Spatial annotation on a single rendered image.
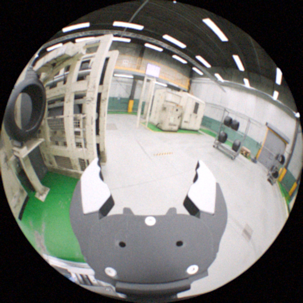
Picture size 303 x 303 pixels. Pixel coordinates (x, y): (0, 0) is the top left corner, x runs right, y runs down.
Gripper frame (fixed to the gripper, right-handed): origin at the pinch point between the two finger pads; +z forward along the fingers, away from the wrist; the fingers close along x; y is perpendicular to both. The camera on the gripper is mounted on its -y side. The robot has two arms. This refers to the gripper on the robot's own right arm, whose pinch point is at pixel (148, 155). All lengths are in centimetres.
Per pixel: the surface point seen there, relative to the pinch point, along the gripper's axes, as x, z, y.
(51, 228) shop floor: -112, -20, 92
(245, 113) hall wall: 863, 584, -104
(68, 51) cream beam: -75, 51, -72
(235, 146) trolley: 351, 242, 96
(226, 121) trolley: 332, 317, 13
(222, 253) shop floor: 93, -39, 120
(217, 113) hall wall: 714, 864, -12
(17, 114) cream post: -140, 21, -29
